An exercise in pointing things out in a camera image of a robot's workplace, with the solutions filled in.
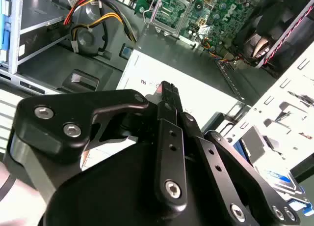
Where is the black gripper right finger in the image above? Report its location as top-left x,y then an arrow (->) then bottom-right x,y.
171,84 -> 301,226

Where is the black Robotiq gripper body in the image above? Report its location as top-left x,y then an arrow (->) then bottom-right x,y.
45,107 -> 233,226

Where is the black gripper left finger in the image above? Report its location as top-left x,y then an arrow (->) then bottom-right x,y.
8,80 -> 188,213

